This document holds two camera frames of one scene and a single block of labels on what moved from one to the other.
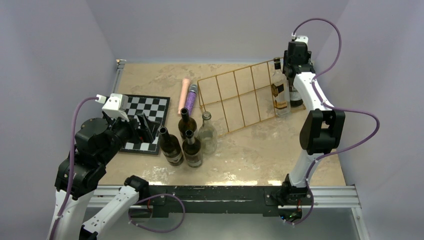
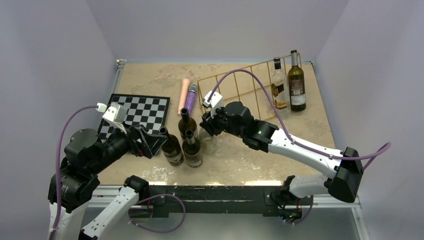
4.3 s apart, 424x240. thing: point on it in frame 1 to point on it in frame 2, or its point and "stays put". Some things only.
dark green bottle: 191,146 stays put
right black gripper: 307,54 to 209,123
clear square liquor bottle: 280,89 stays put
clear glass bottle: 208,135 stays put
